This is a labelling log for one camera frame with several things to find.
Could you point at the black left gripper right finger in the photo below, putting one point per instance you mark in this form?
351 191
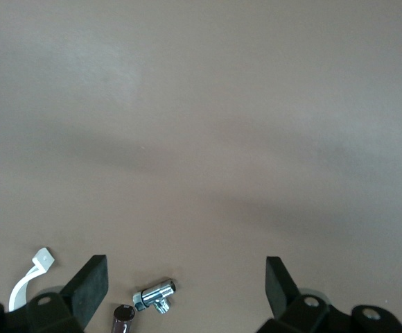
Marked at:
280 291

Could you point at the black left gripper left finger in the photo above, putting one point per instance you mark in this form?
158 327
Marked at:
83 291

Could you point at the dark brown cylindrical capacitor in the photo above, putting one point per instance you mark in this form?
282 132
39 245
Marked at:
123 319

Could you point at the chrome metal valve fitting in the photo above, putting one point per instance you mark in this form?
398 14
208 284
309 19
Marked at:
152 294

